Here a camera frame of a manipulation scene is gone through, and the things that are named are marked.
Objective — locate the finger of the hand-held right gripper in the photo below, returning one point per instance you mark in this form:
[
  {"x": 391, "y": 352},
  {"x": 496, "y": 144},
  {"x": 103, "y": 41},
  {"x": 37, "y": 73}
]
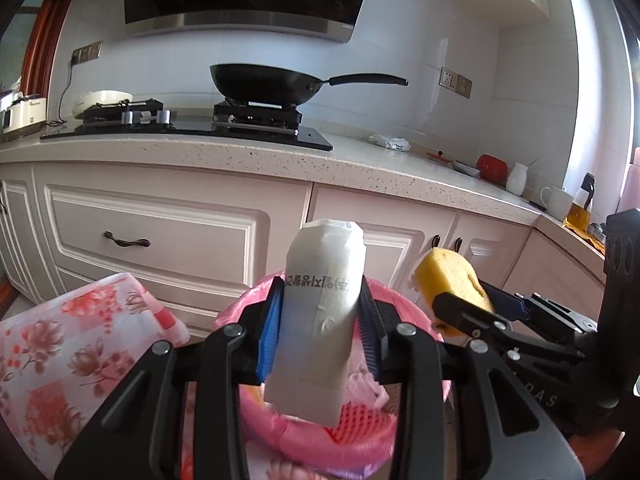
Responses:
[
  {"x": 510, "y": 302},
  {"x": 465, "y": 312}
]

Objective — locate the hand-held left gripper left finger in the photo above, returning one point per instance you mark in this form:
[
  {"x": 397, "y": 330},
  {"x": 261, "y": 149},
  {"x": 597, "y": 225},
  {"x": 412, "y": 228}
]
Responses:
[{"x": 267, "y": 335}]

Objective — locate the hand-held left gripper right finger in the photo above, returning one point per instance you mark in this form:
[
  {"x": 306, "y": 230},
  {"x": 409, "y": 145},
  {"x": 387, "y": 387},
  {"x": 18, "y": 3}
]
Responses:
[{"x": 367, "y": 340}]

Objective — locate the yellow sponge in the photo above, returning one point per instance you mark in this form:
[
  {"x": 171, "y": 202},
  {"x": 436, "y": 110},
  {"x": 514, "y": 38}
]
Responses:
[{"x": 450, "y": 275}]

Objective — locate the white paper carton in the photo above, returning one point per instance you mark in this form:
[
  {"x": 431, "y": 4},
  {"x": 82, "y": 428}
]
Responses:
[{"x": 315, "y": 320}]

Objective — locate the large pink foam net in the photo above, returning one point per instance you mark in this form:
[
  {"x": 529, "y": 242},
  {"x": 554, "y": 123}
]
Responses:
[{"x": 360, "y": 422}]

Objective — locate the pink-lined trash bin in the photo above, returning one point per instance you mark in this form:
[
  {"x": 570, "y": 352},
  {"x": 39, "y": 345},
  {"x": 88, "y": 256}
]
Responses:
[{"x": 285, "y": 437}]

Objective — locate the white mug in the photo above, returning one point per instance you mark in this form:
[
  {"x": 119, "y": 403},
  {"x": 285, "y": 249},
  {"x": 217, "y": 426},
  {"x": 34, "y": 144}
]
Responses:
[{"x": 557, "y": 202}]

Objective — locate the glass oil bottle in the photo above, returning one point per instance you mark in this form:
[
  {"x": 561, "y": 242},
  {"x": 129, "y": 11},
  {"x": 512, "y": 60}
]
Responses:
[{"x": 580, "y": 210}]

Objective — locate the white jar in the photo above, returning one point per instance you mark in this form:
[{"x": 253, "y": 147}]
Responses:
[{"x": 517, "y": 180}]

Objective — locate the small dish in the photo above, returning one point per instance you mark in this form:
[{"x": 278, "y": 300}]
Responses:
[{"x": 460, "y": 165}]

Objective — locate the white kitchen base cabinet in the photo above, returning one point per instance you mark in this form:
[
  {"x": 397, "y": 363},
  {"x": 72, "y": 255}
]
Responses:
[{"x": 350, "y": 170}]

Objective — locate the white plastic bag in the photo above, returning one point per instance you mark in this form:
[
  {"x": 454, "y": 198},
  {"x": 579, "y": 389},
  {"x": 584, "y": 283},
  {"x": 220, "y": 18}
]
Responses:
[{"x": 390, "y": 142}]

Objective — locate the pink floral tablecloth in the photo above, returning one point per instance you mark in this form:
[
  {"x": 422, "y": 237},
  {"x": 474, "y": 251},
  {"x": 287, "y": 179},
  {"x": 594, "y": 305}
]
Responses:
[{"x": 75, "y": 360}]

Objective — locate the black gas stove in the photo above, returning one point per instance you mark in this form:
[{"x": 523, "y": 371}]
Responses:
[{"x": 190, "y": 125}]

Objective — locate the black wok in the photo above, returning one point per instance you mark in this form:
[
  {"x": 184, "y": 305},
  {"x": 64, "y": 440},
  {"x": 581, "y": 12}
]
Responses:
[{"x": 260, "y": 80}]

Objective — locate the white round electric pan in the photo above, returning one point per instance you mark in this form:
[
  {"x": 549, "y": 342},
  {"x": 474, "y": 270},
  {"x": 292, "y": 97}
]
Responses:
[{"x": 100, "y": 101}]

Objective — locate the white rice cooker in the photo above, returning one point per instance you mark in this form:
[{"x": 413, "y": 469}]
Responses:
[{"x": 22, "y": 117}]

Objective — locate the wooden glass sliding door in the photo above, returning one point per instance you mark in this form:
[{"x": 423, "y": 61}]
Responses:
[{"x": 47, "y": 45}]

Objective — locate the gold wall socket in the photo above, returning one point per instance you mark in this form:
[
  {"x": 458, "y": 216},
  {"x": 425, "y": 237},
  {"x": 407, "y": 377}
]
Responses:
[{"x": 456, "y": 82}]

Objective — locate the wall socket with plug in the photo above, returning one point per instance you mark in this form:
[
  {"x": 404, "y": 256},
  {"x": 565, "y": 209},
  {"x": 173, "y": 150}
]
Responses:
[{"x": 86, "y": 53}]

